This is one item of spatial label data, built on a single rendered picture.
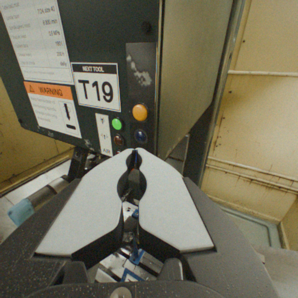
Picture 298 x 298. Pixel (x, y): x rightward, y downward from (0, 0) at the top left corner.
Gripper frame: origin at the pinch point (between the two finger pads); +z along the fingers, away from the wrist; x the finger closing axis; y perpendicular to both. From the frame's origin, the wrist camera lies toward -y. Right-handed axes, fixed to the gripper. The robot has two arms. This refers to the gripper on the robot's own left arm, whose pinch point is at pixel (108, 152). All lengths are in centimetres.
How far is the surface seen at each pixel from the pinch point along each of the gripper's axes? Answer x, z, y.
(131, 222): 17.7, -9.6, 23.1
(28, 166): -101, -2, 47
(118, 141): 26.1, -19.6, -22.0
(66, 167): -96, 25, 64
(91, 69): 21.4, -18.8, -33.3
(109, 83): 24.9, -18.7, -31.4
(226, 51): 31, 50, -36
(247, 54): 38, 86, -34
